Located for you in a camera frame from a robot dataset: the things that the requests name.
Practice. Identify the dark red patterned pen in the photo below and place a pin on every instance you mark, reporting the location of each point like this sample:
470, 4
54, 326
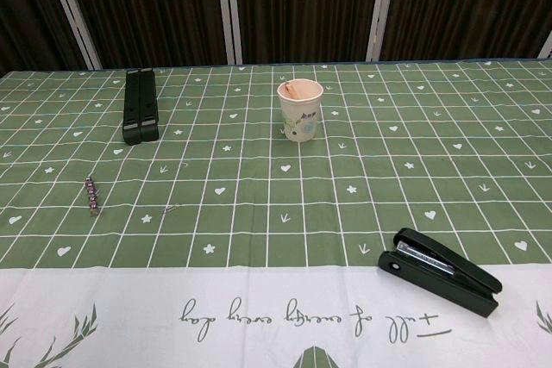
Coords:
92, 196

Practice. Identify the white paper cup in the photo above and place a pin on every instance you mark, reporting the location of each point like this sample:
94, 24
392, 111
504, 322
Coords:
299, 114

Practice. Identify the green checked tablecloth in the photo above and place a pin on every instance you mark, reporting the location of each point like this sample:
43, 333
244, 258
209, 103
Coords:
276, 221

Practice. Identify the wooden stick in cup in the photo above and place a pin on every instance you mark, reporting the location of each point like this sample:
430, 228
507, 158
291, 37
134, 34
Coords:
295, 91

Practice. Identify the black folding stand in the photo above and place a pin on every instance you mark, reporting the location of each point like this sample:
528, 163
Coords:
140, 105

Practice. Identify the dark folding screen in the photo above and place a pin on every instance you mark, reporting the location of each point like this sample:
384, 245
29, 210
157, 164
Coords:
276, 6

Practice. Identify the black stapler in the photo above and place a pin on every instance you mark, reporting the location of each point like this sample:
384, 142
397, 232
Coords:
435, 269

